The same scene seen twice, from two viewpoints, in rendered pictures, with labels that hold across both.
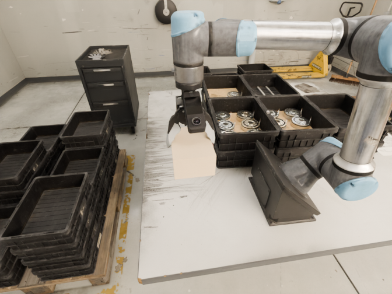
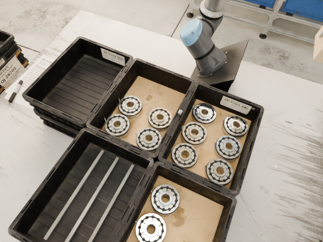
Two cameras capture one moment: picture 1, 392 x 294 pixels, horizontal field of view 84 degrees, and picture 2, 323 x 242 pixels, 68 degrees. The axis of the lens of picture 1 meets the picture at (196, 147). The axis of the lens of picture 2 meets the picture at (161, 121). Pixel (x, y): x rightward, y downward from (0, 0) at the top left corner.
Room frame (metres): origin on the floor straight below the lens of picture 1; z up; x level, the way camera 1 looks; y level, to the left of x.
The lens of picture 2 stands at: (1.54, -0.23, 1.72)
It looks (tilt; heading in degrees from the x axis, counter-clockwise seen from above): 60 degrees down; 206
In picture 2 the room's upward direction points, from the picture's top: 5 degrees clockwise
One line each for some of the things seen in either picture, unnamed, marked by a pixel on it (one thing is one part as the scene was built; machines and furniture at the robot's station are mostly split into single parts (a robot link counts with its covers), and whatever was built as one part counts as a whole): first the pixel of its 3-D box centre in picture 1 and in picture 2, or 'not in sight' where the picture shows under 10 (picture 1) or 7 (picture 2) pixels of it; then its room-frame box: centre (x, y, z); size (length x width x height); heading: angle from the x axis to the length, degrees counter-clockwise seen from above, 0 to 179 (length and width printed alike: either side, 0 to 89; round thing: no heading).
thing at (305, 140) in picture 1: (290, 120); (144, 110); (1.08, -0.54, 0.87); 0.40 x 0.30 x 0.11; 5
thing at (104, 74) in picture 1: (114, 91); not in sight; (2.47, 0.97, 0.45); 0.60 x 0.45 x 0.90; 8
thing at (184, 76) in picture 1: (187, 72); not in sight; (0.56, 0.02, 1.32); 0.08 x 0.08 x 0.05
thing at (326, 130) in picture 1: (292, 112); (144, 103); (1.08, -0.54, 0.92); 0.40 x 0.30 x 0.02; 5
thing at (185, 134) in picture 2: (250, 123); (194, 132); (1.07, -0.31, 0.86); 0.10 x 0.10 x 0.01
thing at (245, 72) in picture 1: (252, 83); not in sight; (2.93, -0.78, 0.37); 0.40 x 0.30 x 0.45; 99
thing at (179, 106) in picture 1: (188, 100); not in sight; (0.56, 0.02, 1.24); 0.09 x 0.08 x 0.12; 8
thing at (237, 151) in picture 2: (225, 125); (228, 146); (1.05, -0.17, 0.86); 0.10 x 0.10 x 0.01
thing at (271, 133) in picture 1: (240, 115); (214, 132); (1.06, -0.24, 0.92); 0.40 x 0.30 x 0.02; 5
